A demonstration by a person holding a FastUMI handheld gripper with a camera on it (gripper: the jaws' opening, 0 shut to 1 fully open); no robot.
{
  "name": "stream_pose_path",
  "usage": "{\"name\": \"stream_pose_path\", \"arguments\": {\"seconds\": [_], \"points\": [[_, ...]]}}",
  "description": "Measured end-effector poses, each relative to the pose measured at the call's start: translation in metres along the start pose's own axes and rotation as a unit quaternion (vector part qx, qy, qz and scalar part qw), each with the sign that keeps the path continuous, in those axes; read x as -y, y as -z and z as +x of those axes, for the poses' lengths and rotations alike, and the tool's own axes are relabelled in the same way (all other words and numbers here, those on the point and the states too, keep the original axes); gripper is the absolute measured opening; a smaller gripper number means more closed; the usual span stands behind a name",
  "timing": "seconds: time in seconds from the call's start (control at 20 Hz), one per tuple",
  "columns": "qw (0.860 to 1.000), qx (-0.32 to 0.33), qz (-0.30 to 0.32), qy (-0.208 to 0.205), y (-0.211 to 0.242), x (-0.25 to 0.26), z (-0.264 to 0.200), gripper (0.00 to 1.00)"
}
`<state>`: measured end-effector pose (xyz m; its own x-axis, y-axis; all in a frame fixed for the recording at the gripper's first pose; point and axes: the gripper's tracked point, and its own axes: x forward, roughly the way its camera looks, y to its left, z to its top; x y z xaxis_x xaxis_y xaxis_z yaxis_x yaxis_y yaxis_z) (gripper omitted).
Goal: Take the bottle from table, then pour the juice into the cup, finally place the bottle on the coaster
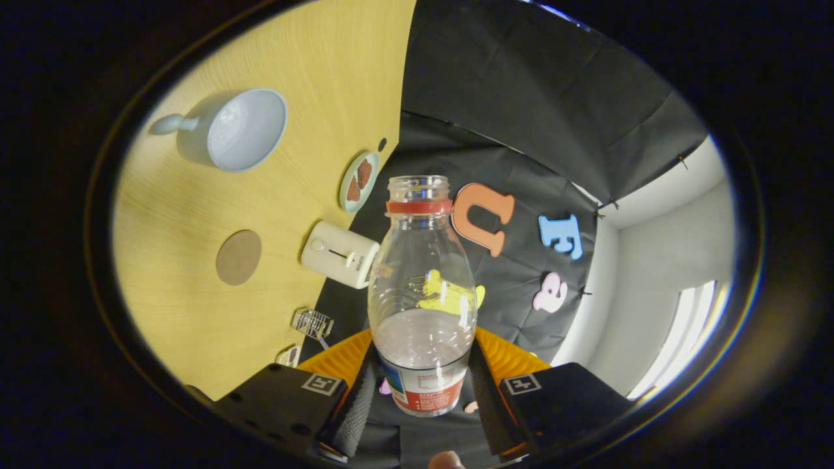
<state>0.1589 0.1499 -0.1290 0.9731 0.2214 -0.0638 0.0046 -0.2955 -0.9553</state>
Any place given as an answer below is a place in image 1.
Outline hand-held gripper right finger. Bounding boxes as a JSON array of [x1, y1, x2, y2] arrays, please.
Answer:
[[469, 326, 636, 464]]

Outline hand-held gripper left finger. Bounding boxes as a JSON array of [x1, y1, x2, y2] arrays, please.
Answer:
[[186, 328, 382, 464]]

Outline clear juice bottle red label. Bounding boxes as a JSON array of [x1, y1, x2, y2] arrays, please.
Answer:
[[367, 175, 478, 418]]

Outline round brown coaster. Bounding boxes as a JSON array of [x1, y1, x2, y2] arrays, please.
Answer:
[[216, 229, 263, 286]]

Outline white cup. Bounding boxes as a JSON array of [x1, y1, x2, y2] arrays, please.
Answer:
[[150, 89, 288, 173]]

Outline white toaster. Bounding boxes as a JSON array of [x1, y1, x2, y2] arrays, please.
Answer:
[[301, 220, 381, 289]]

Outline wooden table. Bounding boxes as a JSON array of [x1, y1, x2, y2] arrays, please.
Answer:
[[112, 0, 418, 401]]

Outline long ceiling light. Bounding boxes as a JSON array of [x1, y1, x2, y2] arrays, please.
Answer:
[[627, 280, 717, 399]]

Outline small pale green plate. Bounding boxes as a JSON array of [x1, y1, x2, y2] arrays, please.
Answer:
[[339, 151, 381, 214]]

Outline brown food pieces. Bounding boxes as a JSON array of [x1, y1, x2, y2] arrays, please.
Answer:
[[347, 159, 373, 202]]

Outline small wire basket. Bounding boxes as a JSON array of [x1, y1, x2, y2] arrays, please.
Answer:
[[291, 307, 334, 341]]

